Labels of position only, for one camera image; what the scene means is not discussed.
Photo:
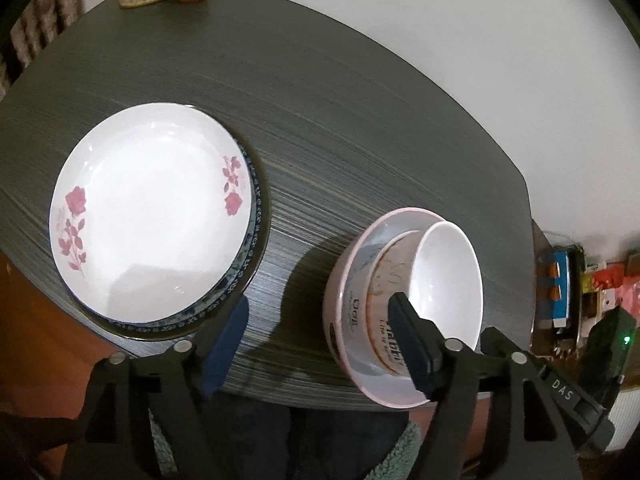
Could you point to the person's dark pants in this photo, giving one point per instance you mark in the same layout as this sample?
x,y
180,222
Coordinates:
x,y
300,440

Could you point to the patterned curtain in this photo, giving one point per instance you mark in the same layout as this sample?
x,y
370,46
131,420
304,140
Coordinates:
x,y
30,30

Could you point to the white plate with pink flowers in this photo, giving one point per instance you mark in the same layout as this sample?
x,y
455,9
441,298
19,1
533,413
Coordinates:
x,y
150,210

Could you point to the white bowl with blue print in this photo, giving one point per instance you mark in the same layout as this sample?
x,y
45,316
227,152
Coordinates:
x,y
356,290

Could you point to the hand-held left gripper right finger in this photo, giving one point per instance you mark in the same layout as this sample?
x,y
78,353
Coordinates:
x,y
410,342

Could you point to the red and yellow packets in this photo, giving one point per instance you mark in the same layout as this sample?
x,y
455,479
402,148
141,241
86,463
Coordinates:
x,y
607,280

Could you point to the pink bowl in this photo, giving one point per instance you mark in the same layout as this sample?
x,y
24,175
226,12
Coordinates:
x,y
390,391

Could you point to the blue box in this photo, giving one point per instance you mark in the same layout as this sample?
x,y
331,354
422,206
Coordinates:
x,y
559,285

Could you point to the large blue floral plate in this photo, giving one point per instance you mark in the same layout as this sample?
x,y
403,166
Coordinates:
x,y
258,220

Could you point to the green fluffy cloth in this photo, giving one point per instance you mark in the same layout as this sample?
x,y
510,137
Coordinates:
x,y
395,455

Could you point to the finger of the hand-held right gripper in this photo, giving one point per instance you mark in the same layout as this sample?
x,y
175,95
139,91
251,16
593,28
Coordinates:
x,y
500,342

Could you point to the white radiator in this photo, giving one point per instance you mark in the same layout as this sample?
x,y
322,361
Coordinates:
x,y
627,420

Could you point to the white ribbed bowl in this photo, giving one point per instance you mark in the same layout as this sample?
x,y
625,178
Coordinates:
x,y
445,280

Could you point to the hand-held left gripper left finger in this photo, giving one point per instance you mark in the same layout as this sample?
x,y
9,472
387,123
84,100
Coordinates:
x,y
225,350

